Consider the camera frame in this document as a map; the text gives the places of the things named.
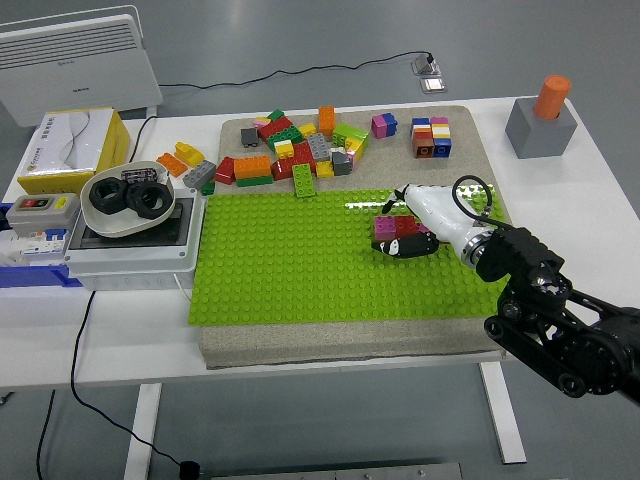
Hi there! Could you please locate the white panel heater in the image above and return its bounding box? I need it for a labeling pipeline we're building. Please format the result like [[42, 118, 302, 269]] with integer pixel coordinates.
[[0, 4, 164, 129]]

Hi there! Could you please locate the blue plastic bin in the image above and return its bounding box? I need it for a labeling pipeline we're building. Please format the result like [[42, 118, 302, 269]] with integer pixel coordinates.
[[0, 202, 85, 290]]

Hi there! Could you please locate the grey block holder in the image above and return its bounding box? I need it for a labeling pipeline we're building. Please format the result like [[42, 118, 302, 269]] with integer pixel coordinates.
[[504, 95, 579, 160]]

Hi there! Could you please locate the flat orange toy brick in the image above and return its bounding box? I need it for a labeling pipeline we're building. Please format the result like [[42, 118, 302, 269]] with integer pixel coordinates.
[[156, 152, 189, 177]]

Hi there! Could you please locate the long light grey brick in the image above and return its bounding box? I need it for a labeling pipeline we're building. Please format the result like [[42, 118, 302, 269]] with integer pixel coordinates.
[[182, 160, 218, 190]]

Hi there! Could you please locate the black floor power cable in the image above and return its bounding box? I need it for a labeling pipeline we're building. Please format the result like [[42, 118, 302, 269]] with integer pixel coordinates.
[[158, 49, 435, 92]]

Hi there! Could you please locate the open floor socket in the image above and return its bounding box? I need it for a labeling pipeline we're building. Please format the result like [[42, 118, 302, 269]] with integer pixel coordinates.
[[410, 52, 442, 77]]

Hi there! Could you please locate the red sloped toy brick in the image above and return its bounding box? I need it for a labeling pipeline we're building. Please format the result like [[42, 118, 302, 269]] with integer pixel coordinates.
[[214, 156, 236, 185]]

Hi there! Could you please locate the yellow pink toy brick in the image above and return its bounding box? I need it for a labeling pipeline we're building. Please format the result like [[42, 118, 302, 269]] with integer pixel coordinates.
[[344, 137, 367, 164]]

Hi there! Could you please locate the grey electrical enclosure box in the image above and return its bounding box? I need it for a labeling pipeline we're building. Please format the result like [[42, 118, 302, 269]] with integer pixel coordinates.
[[64, 187, 207, 292]]

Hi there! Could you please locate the orange cylinder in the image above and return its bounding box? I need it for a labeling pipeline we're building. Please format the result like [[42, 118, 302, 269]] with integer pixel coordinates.
[[532, 74, 572, 120]]

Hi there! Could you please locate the long lime toy brick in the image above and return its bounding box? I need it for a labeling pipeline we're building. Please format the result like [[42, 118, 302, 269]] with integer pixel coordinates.
[[292, 163, 319, 200]]

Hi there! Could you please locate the large red toy brick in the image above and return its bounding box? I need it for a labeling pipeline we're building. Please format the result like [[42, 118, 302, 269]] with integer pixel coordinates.
[[269, 141, 317, 181], [257, 117, 295, 141]]

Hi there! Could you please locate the long orange toy brick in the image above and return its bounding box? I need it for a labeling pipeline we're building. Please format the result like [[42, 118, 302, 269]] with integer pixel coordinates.
[[233, 155, 273, 180]]

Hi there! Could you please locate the white blue circuit breaker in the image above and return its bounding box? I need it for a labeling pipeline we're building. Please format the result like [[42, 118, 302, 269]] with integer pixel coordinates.
[[0, 227, 69, 266]]

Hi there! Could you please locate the light grey toy brick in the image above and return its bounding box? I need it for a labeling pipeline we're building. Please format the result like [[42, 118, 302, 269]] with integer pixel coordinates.
[[306, 133, 331, 162]]

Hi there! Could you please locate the grey push-button switch box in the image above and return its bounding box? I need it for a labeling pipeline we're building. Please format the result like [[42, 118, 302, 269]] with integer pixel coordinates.
[[4, 193, 82, 236]]

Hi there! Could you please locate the white table leg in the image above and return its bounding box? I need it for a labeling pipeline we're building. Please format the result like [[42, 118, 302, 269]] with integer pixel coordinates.
[[123, 383, 164, 480], [478, 360, 528, 465]]

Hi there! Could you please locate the long dark green brick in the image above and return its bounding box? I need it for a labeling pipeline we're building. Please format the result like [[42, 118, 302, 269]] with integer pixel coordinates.
[[266, 128, 304, 151]]

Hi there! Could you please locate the large black hex nut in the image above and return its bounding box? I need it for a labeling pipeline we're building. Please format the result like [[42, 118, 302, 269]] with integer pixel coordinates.
[[124, 183, 172, 220], [89, 178, 126, 216]]

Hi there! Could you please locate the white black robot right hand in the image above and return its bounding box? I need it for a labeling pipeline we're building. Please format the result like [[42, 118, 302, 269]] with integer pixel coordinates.
[[370, 183, 484, 260]]

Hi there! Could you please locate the yellow white tissue box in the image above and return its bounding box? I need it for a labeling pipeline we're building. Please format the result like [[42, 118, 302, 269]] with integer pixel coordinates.
[[17, 107, 132, 196]]

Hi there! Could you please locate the small black electronic part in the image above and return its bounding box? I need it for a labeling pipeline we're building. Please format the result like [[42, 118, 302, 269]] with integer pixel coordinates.
[[121, 167, 159, 185]]

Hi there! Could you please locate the large lime toy brick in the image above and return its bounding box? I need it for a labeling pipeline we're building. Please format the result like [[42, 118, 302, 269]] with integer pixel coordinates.
[[332, 123, 370, 151]]

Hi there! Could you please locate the long black hanging cable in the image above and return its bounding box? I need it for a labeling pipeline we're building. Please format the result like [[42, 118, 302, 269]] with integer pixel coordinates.
[[69, 289, 186, 469]]

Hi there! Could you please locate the red square toy brick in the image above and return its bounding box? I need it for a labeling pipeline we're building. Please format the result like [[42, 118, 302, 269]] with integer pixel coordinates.
[[393, 215, 419, 240]]

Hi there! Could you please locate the yellow stepped toy brick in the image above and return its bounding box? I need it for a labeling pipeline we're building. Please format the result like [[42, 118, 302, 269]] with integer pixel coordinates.
[[174, 141, 205, 167]]

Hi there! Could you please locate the green studded baseplate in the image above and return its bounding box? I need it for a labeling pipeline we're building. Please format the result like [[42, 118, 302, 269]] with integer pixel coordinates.
[[187, 185, 514, 327]]

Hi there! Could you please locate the white bowl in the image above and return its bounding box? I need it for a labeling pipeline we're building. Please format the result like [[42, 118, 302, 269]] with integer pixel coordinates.
[[79, 159, 177, 239]]

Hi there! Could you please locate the grey-brown foam mat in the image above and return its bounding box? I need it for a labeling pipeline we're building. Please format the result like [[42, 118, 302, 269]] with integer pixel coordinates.
[[198, 104, 514, 371]]

